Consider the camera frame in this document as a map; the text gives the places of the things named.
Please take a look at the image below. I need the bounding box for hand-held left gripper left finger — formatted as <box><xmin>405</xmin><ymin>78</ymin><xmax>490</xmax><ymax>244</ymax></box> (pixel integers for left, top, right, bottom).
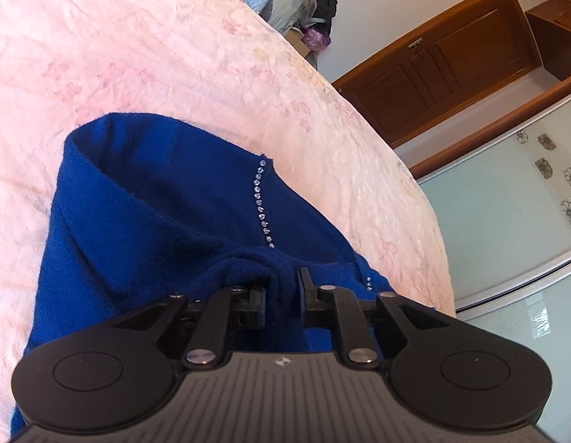
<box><xmin>111</xmin><ymin>285</ymin><xmax>269</xmax><ymax>371</ymax></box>

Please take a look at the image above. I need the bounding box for blue knit sweater with rhinestones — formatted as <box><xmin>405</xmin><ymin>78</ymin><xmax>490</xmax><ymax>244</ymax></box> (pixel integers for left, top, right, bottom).
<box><xmin>8</xmin><ymin>111</ymin><xmax>438</xmax><ymax>443</ymax></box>

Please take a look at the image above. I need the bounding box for brown wooden door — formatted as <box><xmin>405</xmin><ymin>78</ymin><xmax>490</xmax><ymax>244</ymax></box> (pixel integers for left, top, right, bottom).
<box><xmin>331</xmin><ymin>0</ymin><xmax>571</xmax><ymax>179</ymax></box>

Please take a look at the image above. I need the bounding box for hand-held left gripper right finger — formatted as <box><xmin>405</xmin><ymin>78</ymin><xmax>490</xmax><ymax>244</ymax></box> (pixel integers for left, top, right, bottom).
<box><xmin>297</xmin><ymin>267</ymin><xmax>447</xmax><ymax>371</ymax></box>

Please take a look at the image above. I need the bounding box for purple bag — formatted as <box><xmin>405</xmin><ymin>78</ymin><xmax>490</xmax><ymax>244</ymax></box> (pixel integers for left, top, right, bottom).
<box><xmin>301</xmin><ymin>25</ymin><xmax>331</xmax><ymax>52</ymax></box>

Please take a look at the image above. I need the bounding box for pink floral blanket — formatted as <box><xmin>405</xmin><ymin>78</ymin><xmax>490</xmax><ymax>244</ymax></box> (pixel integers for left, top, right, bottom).
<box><xmin>0</xmin><ymin>0</ymin><xmax>458</xmax><ymax>443</ymax></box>

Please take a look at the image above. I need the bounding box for pale glass wardrobe door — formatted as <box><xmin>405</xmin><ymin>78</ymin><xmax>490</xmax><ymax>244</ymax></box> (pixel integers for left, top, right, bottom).
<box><xmin>416</xmin><ymin>97</ymin><xmax>571</xmax><ymax>443</ymax></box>

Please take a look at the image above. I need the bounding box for brown wooden cabinet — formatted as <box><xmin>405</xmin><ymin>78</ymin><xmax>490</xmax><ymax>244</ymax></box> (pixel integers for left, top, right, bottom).
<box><xmin>524</xmin><ymin>0</ymin><xmax>571</xmax><ymax>82</ymax></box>

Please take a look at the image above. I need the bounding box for clear plastic bag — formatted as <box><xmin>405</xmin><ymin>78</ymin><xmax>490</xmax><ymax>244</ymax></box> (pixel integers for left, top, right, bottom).
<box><xmin>266</xmin><ymin>0</ymin><xmax>319</xmax><ymax>34</ymax></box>

